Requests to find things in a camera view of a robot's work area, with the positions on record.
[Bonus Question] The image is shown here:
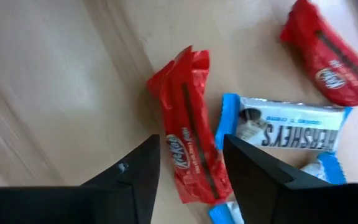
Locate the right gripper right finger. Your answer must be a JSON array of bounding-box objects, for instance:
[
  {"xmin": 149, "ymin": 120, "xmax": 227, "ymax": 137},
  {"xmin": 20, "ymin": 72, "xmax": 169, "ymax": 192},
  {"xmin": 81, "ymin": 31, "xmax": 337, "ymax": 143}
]
[{"xmin": 223, "ymin": 134, "xmax": 358, "ymax": 224}]

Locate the red KitKat bar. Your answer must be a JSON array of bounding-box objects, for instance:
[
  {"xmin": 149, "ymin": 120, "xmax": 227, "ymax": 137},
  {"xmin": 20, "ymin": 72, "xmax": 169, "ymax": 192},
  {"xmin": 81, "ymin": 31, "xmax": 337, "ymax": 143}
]
[
  {"xmin": 146, "ymin": 45, "xmax": 233, "ymax": 205},
  {"xmin": 280, "ymin": 0, "xmax": 358, "ymax": 107}
]

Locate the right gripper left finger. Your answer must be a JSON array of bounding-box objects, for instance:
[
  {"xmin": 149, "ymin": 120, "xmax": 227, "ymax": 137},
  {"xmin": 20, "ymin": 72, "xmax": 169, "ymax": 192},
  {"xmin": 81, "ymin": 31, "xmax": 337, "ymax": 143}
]
[{"xmin": 0, "ymin": 134, "xmax": 162, "ymax": 224}]

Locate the Hershey's cookies creme bar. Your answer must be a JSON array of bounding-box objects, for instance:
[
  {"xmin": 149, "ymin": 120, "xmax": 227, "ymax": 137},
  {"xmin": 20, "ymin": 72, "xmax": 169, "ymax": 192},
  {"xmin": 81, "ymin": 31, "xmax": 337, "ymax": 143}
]
[
  {"xmin": 214, "ymin": 92, "xmax": 353, "ymax": 153},
  {"xmin": 208, "ymin": 151, "xmax": 347, "ymax": 224}
]

